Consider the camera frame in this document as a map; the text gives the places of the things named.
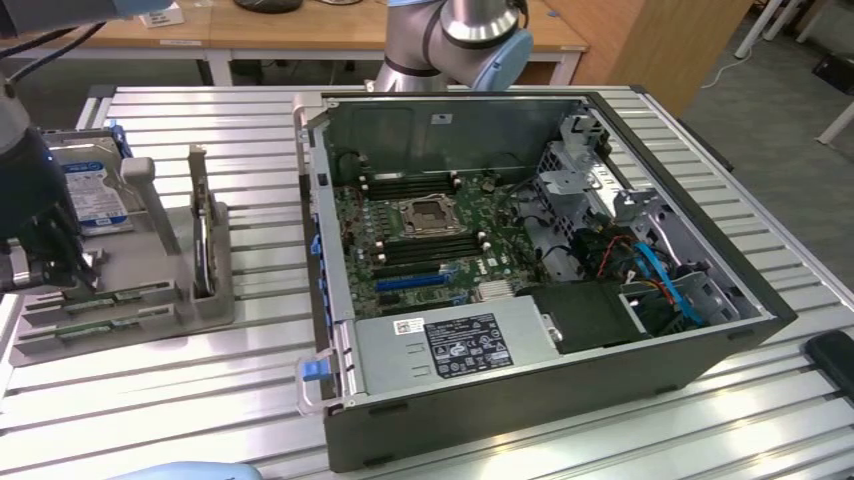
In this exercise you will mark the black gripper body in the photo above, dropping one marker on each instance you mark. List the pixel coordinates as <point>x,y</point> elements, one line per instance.
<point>37,195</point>

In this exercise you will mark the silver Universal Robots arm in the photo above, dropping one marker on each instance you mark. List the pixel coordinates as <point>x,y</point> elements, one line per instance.
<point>468,30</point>

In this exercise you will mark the green RAM stick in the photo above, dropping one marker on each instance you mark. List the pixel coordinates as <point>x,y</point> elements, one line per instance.
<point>101,327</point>
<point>101,300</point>

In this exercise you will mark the black RAM slot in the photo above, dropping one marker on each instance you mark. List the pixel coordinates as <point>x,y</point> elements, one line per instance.
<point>434,253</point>
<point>433,247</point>
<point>437,259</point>
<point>430,241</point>
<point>414,192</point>
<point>410,176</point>
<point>413,186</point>
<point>411,181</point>

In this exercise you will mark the hard disk with blue label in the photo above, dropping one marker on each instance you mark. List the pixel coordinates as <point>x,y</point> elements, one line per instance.
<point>101,195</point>

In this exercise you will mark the grey parts rack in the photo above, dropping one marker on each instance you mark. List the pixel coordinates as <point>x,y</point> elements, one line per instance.
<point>167,280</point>

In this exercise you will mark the graphics card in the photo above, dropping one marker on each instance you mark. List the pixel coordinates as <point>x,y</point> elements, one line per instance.
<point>209,250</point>

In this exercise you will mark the blue case latch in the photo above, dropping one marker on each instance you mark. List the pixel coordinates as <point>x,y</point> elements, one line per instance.
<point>311,371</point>

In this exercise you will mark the white box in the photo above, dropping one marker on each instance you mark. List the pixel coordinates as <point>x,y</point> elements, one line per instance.
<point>161,14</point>

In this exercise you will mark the light blue rounded cover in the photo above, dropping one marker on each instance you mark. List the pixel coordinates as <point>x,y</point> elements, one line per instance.
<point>194,471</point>

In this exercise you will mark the black expansion slot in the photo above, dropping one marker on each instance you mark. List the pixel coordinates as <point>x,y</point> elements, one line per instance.
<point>407,272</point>
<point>414,301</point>

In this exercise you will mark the blue expansion slot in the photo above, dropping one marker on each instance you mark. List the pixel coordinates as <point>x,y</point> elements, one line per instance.
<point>414,284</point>

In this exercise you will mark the grey power supply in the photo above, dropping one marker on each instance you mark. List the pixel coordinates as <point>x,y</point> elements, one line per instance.
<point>394,360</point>

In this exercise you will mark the black round object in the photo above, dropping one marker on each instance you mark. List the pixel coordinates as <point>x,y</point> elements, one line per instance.
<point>267,5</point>

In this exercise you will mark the wooden desk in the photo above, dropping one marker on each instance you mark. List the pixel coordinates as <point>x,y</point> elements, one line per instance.
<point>301,30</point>

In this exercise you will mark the CPU socket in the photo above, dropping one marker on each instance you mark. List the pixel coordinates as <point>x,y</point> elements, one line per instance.
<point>432,214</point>

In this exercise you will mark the silver chipset heatsink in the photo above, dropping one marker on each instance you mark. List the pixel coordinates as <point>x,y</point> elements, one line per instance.
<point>497,291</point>

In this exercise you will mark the green motherboard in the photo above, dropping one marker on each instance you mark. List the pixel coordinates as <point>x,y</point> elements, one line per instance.
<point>494,220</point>

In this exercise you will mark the black open PC case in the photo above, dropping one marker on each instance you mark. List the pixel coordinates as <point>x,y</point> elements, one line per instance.
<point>534,390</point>

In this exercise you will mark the black plastic shroud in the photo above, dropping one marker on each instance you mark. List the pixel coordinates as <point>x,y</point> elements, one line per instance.
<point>581,315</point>

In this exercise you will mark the metal disk bay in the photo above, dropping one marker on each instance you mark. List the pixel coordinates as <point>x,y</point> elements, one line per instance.
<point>641,210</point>

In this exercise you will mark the wooden cabinet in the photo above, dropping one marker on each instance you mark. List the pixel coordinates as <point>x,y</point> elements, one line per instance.
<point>668,50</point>

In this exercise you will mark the white table leg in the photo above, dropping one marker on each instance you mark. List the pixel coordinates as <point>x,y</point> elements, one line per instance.
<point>750,30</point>
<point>837,125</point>

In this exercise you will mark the black padded object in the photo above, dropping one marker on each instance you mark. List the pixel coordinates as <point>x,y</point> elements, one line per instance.
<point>834,360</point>

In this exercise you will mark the black bag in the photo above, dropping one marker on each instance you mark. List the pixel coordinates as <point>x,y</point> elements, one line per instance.
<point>834,75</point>

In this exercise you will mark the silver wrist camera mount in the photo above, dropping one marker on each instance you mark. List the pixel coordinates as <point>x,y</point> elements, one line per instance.
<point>21,272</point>

